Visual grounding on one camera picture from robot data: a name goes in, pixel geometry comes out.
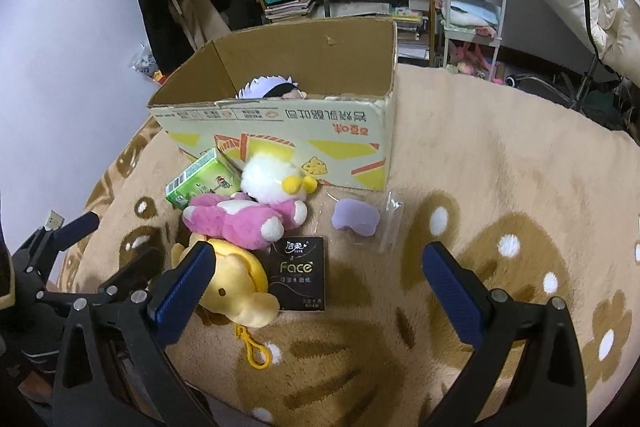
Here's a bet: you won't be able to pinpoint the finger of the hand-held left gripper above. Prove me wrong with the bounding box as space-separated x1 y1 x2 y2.
27 267 173 315
15 210 101 274

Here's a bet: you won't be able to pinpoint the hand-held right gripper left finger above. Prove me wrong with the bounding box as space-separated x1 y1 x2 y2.
52 241 217 427

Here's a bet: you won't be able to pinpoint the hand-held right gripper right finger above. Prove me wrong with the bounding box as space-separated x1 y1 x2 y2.
422 242 588 427

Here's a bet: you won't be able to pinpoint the yellow plush keychain toy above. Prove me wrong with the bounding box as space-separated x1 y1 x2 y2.
171 234 281 369

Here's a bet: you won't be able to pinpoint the pink and white plush toy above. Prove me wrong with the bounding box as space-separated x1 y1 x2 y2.
181 151 319 254

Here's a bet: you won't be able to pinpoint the green carton box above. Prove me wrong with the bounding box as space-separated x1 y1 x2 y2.
165 148 243 210

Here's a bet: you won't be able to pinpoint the black tissue pack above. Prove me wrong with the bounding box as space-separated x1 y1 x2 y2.
264 236 328 312

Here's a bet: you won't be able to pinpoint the purple plush eye mask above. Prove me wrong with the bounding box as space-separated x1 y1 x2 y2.
331 198 382 238

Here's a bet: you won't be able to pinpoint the printed cardboard box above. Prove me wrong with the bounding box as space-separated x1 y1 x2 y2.
146 18 398 192

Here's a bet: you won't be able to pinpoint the white-haired plush doll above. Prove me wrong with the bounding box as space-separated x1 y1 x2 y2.
236 77 307 102

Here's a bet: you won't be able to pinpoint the clear plastic bag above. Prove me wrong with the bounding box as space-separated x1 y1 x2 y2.
377 189 405 255

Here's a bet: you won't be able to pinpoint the brown flower print blanket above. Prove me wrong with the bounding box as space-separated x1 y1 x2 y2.
55 64 640 427

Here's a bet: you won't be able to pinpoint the white snack bag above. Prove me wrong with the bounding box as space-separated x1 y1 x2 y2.
132 44 166 82

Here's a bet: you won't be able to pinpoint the dark hanging clothes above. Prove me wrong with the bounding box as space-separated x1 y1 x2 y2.
136 0 266 72

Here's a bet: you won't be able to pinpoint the black chair base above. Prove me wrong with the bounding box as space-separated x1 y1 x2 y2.
505 72 621 108

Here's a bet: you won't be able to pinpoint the pink plush toys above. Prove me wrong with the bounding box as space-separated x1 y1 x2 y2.
446 42 503 82

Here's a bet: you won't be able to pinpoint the folded light cloths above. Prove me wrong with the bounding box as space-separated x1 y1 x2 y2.
440 0 502 28

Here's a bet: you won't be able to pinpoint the stack of books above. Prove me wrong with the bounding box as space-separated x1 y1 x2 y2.
264 0 318 24

